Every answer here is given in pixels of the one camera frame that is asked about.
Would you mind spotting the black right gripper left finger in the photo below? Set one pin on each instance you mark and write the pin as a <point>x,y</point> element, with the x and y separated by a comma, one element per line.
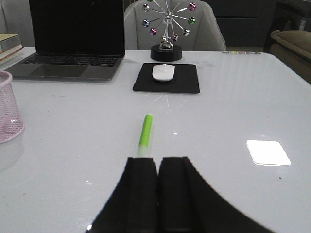
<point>132,207</point>

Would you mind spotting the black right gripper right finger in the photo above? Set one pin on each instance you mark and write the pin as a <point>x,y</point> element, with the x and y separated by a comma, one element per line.
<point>188,204</point>

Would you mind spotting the green highlighter pen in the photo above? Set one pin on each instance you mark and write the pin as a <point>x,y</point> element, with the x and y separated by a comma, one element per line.
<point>145,135</point>

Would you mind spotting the pink mesh pen holder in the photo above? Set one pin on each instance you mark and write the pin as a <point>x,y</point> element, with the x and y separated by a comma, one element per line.
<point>11,123</point>

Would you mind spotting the white computer mouse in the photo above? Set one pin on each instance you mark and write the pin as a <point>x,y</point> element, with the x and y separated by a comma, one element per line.
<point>163,72</point>

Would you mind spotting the ferris wheel desk ornament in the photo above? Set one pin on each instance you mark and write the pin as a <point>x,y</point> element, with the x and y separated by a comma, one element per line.
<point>166,50</point>

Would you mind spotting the grey laptop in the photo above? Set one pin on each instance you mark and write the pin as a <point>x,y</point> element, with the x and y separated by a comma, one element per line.
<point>75,40</point>

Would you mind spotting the grey armchair right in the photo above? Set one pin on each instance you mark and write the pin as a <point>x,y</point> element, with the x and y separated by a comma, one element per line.
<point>205,34</point>

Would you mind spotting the olive cushion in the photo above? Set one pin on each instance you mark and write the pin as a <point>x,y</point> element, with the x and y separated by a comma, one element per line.
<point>298,42</point>

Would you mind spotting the middle white book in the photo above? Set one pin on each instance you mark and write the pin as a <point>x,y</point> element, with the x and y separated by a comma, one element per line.
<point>10,51</point>

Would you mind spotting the top yellow book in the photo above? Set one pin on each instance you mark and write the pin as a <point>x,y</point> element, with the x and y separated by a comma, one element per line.
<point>8,41</point>

